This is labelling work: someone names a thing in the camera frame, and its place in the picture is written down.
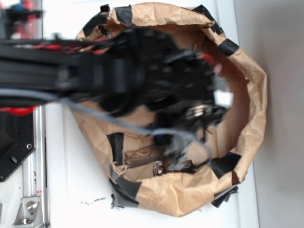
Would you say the aluminium frame rail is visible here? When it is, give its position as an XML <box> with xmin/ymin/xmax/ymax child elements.
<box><xmin>20</xmin><ymin>0</ymin><xmax>50</xmax><ymax>228</ymax></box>

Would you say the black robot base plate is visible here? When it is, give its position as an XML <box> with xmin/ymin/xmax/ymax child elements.
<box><xmin>0</xmin><ymin>109</ymin><xmax>35</xmax><ymax>182</ymax></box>

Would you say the brown wood bark piece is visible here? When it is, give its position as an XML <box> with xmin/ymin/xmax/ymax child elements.
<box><xmin>124</xmin><ymin>145</ymin><xmax>165</xmax><ymax>168</ymax></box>

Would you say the brown paper bag bin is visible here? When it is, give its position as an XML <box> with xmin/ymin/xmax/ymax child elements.
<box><xmin>73</xmin><ymin>2</ymin><xmax>267</xmax><ymax>217</ymax></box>

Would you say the grey cable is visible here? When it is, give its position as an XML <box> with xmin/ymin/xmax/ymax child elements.
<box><xmin>0</xmin><ymin>89</ymin><xmax>214</xmax><ymax>164</ymax></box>

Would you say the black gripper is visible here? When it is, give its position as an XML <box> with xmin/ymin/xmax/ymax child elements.
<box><xmin>147</xmin><ymin>49</ymin><xmax>233</xmax><ymax>164</ymax></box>

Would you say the metal corner bracket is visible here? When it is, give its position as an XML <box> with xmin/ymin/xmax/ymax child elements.
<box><xmin>12</xmin><ymin>196</ymin><xmax>44</xmax><ymax>228</ymax></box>

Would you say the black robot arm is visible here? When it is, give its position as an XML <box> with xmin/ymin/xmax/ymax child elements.
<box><xmin>0</xmin><ymin>27</ymin><xmax>233</xmax><ymax>165</ymax></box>

